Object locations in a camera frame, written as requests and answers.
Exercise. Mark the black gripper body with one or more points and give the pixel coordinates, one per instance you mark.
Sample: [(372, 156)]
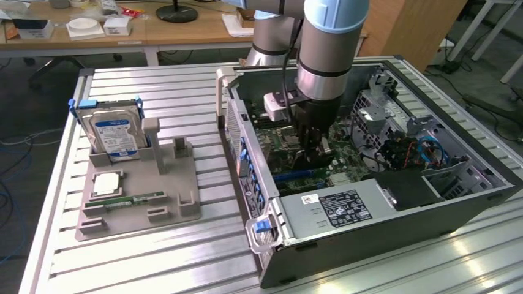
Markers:
[(313, 122)]

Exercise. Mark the black graphics card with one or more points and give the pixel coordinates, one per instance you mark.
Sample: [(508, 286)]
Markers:
[(309, 164)]

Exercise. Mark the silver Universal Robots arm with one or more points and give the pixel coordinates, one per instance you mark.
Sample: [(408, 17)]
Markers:
[(327, 46)]

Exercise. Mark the blue expansion slot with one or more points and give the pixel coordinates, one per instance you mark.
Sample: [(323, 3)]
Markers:
[(289, 176)]

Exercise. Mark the CPU socket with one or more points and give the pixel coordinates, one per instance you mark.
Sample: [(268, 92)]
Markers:
[(285, 136)]

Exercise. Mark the green motherboard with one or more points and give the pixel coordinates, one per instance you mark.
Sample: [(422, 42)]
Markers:
[(347, 159)]

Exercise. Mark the perforated metal disk bay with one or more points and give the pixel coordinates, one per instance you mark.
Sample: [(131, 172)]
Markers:
[(374, 107)]

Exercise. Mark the grey power supply unit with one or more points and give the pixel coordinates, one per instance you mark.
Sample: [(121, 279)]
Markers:
[(301, 214)]

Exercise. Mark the stack of white papers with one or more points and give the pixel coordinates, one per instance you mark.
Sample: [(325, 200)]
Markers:
[(236, 26)]

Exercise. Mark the black power adapter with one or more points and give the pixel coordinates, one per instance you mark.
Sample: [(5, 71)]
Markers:
[(450, 67)]

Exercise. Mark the brown cardboard box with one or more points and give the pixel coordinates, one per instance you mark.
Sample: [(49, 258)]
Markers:
[(244, 15)]

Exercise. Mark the wooden cabinet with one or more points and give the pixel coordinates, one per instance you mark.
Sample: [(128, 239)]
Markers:
[(424, 30)]

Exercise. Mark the open grey PC case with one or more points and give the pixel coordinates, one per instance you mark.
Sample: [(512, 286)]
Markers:
[(367, 245)]

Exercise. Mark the grey plastic parts rack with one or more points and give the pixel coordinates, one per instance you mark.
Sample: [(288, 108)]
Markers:
[(139, 183)]

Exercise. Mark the black round lamp base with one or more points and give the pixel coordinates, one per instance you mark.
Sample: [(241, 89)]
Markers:
[(176, 13)]

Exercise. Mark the hard disk in blue caddy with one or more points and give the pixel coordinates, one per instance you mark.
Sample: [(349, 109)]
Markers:
[(112, 134)]

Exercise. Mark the green RAM stick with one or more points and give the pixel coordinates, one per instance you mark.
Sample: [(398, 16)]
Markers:
[(131, 200)]

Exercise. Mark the silver CPU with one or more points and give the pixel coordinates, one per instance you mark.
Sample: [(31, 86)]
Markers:
[(105, 185)]

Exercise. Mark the red packet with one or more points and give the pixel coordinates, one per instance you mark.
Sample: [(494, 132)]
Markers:
[(132, 13)]

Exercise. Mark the small white cardboard box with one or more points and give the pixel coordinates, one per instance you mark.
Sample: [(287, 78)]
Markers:
[(117, 27)]

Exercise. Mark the white round part on box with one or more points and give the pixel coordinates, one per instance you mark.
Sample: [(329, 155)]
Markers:
[(84, 28)]

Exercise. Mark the wooden desk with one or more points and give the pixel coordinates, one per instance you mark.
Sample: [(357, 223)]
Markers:
[(61, 44)]

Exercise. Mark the black office chair base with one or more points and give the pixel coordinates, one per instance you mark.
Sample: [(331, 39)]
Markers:
[(44, 69)]

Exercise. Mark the grey cup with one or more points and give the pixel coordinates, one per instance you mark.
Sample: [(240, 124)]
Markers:
[(59, 3)]

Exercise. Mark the white box with black lid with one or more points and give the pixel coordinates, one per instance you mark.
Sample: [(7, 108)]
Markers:
[(32, 29)]

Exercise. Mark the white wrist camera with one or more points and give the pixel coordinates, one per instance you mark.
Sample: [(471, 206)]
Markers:
[(275, 107)]

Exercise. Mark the metal disk bay with bracket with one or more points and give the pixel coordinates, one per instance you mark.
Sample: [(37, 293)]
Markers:
[(454, 180)]

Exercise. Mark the white metal table frame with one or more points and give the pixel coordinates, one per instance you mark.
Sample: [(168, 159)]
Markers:
[(470, 29)]

